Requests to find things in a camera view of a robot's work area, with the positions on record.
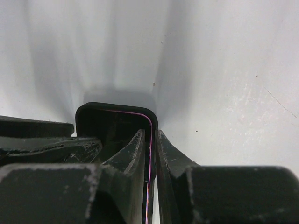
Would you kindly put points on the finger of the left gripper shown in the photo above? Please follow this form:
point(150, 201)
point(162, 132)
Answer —
point(37, 141)

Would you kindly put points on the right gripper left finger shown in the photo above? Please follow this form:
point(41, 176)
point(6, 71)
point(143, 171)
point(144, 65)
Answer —
point(69, 193)

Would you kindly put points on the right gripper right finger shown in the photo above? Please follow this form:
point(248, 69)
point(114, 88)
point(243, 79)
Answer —
point(189, 193)

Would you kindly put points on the black phone with pink edge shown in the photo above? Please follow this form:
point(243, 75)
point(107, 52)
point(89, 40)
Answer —
point(115, 126)

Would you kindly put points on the black phone case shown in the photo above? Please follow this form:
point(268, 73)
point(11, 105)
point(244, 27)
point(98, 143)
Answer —
point(129, 159)

